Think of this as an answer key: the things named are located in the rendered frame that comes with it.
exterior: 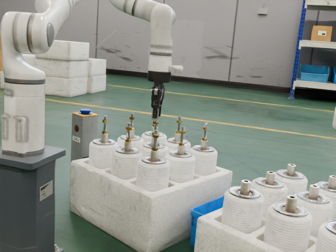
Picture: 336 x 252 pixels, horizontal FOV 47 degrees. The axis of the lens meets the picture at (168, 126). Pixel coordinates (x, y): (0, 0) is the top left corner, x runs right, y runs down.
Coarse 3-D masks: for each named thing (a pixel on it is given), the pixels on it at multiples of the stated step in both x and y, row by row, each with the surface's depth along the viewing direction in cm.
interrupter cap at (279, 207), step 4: (276, 204) 87; (280, 204) 87; (284, 204) 87; (296, 204) 87; (276, 208) 84; (280, 208) 85; (284, 208) 85; (296, 208) 86; (300, 208) 85; (304, 208) 85; (280, 212) 82; (284, 212) 83; (288, 212) 83; (292, 212) 84; (296, 212) 84; (300, 212) 83; (304, 212) 83; (292, 216) 81; (296, 216) 81; (300, 216) 81; (304, 216) 82
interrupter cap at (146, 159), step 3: (144, 156) 115; (147, 156) 115; (159, 156) 116; (141, 159) 112; (144, 159) 112; (147, 159) 113; (159, 159) 114; (162, 159) 113; (165, 159) 113; (147, 162) 110; (150, 162) 109; (153, 162) 109; (156, 162) 110; (159, 162) 110; (162, 162) 110; (165, 162) 112
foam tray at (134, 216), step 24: (72, 168) 129; (96, 168) 123; (216, 168) 134; (72, 192) 130; (96, 192) 121; (120, 192) 113; (144, 192) 107; (168, 192) 109; (192, 192) 117; (216, 192) 127; (96, 216) 122; (120, 216) 114; (144, 216) 107; (168, 216) 111; (120, 240) 115; (144, 240) 108; (168, 240) 113
